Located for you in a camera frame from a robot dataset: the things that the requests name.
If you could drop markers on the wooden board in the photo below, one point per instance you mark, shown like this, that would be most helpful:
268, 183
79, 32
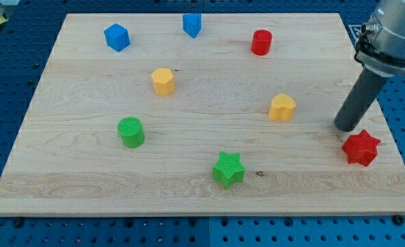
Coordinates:
68, 159

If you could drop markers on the yellow heart block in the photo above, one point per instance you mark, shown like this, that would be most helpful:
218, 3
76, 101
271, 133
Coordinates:
282, 107

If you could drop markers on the blue cube block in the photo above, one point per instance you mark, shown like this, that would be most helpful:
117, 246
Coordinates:
117, 37

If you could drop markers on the green star block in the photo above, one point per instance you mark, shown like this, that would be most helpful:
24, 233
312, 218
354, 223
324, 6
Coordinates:
228, 170

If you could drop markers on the red cylinder block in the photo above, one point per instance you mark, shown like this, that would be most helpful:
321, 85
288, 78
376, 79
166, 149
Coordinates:
261, 42

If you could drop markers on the green cylinder block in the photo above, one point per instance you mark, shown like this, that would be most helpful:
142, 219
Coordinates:
131, 133

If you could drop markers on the yellow hexagon block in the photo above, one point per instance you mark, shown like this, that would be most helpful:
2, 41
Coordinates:
163, 81

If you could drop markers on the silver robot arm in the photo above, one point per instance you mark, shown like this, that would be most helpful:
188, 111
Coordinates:
380, 48

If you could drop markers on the red star block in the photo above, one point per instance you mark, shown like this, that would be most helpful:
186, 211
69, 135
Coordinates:
361, 148

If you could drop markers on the blue triangular prism block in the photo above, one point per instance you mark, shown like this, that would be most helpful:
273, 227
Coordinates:
192, 24

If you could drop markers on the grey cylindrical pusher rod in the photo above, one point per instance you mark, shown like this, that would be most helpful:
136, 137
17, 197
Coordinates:
359, 100

